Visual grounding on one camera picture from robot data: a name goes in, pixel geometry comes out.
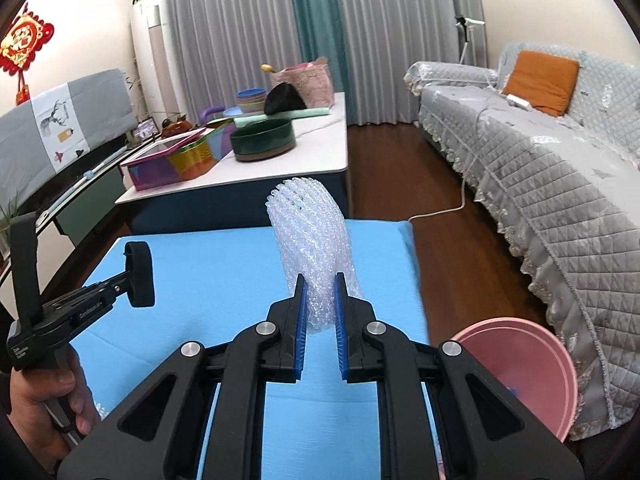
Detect person's left hand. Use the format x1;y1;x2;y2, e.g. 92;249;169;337
9;346;101;472

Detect pink plastic basin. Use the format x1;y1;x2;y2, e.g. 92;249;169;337
454;318;578;441

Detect tv cabinet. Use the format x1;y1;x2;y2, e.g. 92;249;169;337
0;134;166;291

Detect blue foam table mat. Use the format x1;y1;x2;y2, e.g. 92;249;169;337
74;220;427;479

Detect colourful storage box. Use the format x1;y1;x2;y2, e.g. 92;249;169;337
120;118;235;191

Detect grey covered television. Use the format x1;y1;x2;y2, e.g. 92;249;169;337
1;68;137;207

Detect white top coffee table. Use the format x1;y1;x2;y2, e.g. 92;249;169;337
116;92;352;235

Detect white standing air conditioner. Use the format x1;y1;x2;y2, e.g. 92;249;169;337
130;0;188;128

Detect dark green round tin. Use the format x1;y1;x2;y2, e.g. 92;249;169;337
230;118;296;162

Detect grey quilted sofa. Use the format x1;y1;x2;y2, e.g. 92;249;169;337
405;42;639;440

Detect stacked coloured bowls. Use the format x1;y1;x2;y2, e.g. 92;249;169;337
236;88;267;114

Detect red chinese knot ornament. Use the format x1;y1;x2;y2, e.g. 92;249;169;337
1;4;54;105

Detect black hat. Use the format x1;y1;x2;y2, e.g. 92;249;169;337
264;82;307;116

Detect grey curtain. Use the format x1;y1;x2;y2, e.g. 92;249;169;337
166;0;488;125

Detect pink quilted basket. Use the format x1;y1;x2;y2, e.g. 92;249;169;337
271;56;334;108

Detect white power strip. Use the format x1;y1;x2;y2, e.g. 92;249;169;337
506;94;534;110

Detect teal curtain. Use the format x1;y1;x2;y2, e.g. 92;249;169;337
292;0;357;126

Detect far orange cushion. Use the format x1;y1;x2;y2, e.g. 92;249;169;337
502;50;579;117

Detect white floor lamp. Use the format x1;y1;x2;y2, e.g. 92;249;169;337
456;15;486;64

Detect small photo frame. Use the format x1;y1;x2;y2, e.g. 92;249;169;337
132;117;160;141

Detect white power cable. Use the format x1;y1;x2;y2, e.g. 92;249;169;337
406;109;501;224

